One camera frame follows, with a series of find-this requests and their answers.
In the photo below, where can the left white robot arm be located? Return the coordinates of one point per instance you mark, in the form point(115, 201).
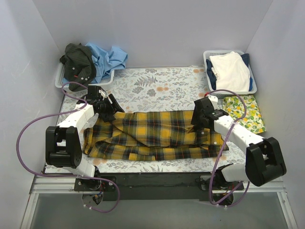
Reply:
point(63, 143)

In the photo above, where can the white folded shirt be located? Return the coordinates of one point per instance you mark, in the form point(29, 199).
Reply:
point(231, 71)

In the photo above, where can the yellow plaid flannel shirt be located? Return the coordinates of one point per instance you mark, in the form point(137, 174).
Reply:
point(151, 136)

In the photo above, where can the navy blue folded shirt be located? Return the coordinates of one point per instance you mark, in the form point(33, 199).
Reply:
point(209, 71)

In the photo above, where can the floral table mat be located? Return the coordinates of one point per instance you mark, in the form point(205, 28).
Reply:
point(163, 89)

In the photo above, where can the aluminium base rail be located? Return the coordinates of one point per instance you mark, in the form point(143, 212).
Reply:
point(53, 204)

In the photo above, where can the light blue shirt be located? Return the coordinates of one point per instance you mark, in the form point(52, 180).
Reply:
point(106, 61)

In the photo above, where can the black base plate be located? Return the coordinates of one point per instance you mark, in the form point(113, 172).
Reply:
point(148, 186)

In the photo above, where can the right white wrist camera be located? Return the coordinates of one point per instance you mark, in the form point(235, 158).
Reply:
point(213, 99)

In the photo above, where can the left white laundry basket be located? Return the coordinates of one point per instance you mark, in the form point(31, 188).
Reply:
point(106, 84)

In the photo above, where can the black pinstripe shirt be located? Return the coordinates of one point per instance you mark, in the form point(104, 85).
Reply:
point(78, 63)

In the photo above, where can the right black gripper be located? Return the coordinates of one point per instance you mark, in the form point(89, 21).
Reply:
point(197, 121)

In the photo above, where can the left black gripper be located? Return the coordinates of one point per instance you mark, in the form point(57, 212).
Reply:
point(110, 108)

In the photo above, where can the lemon print cloth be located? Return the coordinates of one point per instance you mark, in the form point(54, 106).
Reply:
point(235, 108)

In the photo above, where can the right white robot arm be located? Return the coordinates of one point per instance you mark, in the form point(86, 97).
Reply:
point(264, 161)

